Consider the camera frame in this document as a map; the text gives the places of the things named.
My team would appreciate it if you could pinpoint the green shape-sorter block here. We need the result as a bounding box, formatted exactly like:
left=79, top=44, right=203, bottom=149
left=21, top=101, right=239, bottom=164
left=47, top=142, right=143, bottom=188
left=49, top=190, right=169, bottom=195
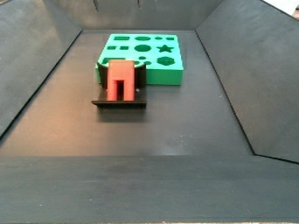
left=97, top=33, right=183, bottom=86

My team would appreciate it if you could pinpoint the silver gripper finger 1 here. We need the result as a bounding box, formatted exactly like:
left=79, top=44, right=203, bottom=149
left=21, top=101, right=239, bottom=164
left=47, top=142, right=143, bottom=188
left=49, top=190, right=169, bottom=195
left=136, top=0, right=143, bottom=8
left=92, top=0, right=99, bottom=12

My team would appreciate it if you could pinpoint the red square-circle forked object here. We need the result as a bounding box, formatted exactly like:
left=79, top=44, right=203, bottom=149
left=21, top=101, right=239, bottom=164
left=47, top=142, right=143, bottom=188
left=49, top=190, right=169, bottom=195
left=107, top=59, right=135, bottom=101

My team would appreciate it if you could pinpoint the black curved fixture stand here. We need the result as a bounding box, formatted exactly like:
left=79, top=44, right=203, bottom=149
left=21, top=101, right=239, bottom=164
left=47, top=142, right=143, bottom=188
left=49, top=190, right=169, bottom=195
left=92, top=59, right=147, bottom=108

